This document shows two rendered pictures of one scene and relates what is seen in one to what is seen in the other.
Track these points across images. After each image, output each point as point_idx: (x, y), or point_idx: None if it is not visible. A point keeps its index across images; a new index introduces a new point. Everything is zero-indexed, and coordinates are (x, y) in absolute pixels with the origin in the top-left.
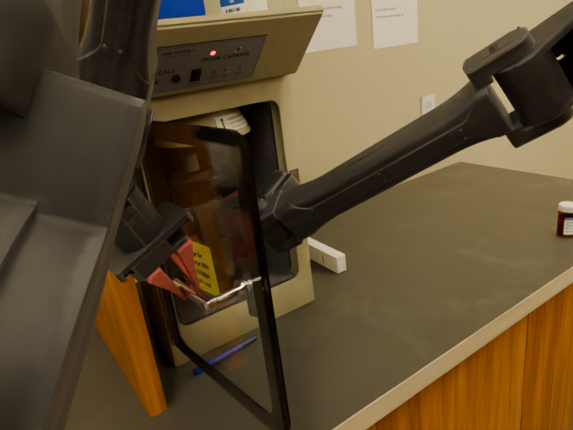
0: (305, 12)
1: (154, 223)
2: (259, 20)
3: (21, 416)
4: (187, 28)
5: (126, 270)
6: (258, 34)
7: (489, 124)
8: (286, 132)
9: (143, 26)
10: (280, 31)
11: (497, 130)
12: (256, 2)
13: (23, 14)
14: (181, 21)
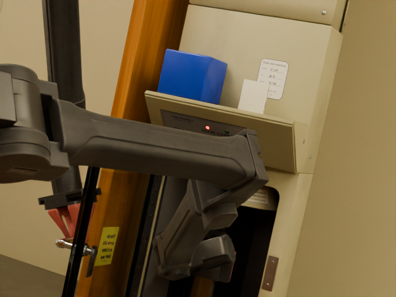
0: (275, 121)
1: (66, 185)
2: (235, 115)
3: None
4: (183, 104)
5: (41, 199)
6: (239, 125)
7: (191, 203)
8: (278, 221)
9: (55, 81)
10: (257, 129)
11: (192, 208)
12: (251, 104)
13: None
14: (180, 99)
